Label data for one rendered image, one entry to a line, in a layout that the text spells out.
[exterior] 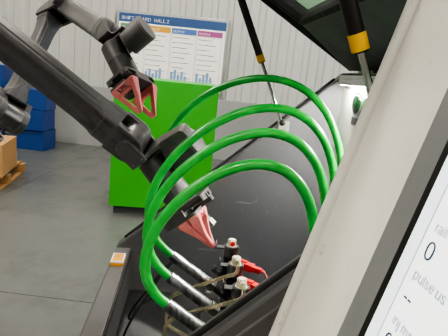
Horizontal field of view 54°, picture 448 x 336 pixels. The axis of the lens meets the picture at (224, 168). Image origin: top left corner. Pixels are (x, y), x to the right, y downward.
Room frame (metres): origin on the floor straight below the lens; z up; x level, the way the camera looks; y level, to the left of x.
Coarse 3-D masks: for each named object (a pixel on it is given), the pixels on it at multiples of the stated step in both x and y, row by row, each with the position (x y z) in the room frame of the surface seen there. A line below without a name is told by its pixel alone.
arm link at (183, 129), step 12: (168, 132) 0.79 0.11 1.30; (180, 132) 0.75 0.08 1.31; (192, 132) 0.78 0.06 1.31; (120, 144) 0.75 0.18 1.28; (132, 144) 0.75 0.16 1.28; (156, 144) 0.77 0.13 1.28; (168, 144) 0.76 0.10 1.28; (204, 144) 0.79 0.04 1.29; (120, 156) 0.75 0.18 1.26; (132, 156) 0.75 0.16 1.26; (144, 156) 0.75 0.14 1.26; (168, 156) 0.76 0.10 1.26; (180, 156) 0.76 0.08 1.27; (132, 168) 0.76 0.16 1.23
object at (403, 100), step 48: (432, 0) 0.38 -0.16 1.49; (432, 48) 0.35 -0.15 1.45; (384, 96) 0.39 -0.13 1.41; (432, 96) 0.32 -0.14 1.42; (384, 144) 0.36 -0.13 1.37; (336, 192) 0.42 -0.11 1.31; (384, 192) 0.32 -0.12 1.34; (336, 240) 0.37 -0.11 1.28; (288, 288) 0.42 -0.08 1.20; (336, 288) 0.33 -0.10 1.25
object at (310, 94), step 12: (228, 84) 0.87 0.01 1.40; (240, 84) 0.86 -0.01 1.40; (288, 84) 0.83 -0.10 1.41; (300, 84) 0.83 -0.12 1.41; (204, 96) 0.88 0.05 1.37; (312, 96) 0.82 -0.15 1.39; (192, 108) 0.89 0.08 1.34; (324, 108) 0.81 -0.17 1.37; (180, 120) 0.90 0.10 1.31; (336, 132) 0.80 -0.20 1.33; (336, 144) 0.80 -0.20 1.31
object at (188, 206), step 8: (160, 184) 0.78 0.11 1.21; (176, 184) 0.77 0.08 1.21; (184, 184) 0.78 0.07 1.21; (176, 192) 0.77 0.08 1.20; (200, 192) 0.80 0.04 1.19; (208, 192) 0.80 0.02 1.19; (168, 200) 0.77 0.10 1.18; (192, 200) 0.75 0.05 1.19; (200, 200) 0.76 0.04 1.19; (184, 208) 0.76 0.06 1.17; (192, 208) 0.79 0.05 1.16
